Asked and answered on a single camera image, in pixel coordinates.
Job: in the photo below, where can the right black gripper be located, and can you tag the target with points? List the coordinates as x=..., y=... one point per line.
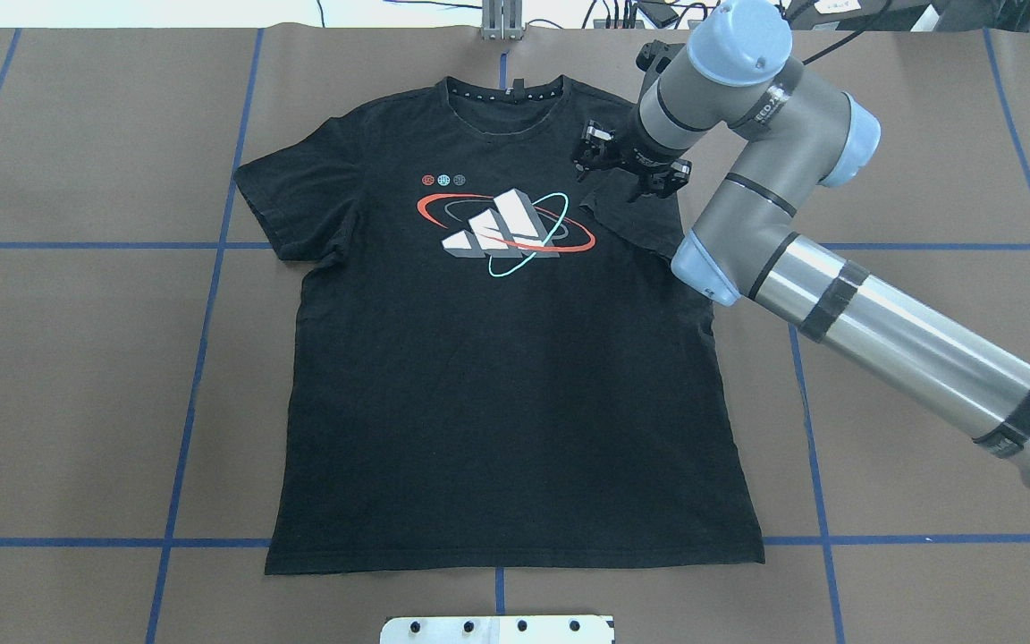
x=633, y=156

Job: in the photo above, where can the black graphic t-shirt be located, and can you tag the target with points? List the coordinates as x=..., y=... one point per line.
x=494, y=364

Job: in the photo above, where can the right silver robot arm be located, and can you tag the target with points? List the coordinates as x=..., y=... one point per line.
x=881, y=207

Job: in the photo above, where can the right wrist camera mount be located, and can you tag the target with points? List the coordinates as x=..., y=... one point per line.
x=652, y=59

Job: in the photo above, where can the aluminium frame post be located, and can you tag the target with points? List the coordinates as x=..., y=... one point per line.
x=502, y=20

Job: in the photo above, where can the white camera stand column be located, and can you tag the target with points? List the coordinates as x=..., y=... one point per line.
x=518, y=628

